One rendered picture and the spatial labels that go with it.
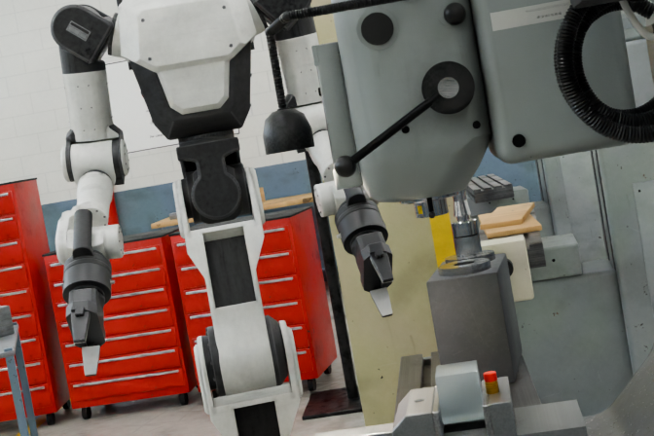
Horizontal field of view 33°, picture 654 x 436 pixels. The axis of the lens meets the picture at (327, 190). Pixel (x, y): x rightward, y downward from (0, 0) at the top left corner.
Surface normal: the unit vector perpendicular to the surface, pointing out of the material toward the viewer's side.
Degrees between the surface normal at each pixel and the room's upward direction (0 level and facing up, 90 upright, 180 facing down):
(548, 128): 90
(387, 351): 90
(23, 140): 90
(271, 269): 90
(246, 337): 66
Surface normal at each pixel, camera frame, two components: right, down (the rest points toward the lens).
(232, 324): 0.03, -0.36
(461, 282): -0.22, 0.09
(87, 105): 0.07, 0.17
